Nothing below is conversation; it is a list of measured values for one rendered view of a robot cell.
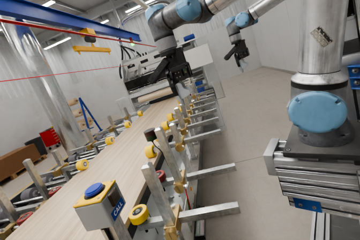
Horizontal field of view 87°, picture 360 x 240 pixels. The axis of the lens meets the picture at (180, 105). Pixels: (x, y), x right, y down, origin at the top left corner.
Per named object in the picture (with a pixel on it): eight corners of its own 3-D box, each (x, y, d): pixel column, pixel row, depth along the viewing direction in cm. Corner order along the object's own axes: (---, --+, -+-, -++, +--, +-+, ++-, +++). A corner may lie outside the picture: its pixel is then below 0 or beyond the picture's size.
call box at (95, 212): (128, 204, 47) (115, 178, 45) (114, 230, 40) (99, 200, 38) (104, 210, 48) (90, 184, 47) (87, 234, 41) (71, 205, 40)
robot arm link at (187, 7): (202, -8, 63) (177, 7, 69) (184, -11, 54) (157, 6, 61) (209, 16, 64) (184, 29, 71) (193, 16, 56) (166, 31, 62)
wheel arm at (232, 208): (240, 208, 75) (237, 199, 75) (241, 215, 72) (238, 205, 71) (142, 225, 84) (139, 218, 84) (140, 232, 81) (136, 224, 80)
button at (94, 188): (107, 186, 44) (105, 180, 44) (98, 198, 40) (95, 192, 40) (94, 189, 45) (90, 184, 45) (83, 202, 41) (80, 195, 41)
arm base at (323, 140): (353, 124, 64) (348, 96, 62) (357, 148, 53) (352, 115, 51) (301, 126, 74) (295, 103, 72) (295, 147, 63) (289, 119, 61)
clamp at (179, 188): (187, 176, 107) (185, 169, 106) (185, 193, 94) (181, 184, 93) (178, 178, 109) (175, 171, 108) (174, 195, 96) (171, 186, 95)
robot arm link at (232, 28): (235, 14, 117) (222, 20, 121) (240, 32, 119) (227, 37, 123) (238, 15, 123) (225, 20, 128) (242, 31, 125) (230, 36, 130)
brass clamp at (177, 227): (184, 212, 84) (180, 203, 83) (180, 241, 71) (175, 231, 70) (171, 215, 85) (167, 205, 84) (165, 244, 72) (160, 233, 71)
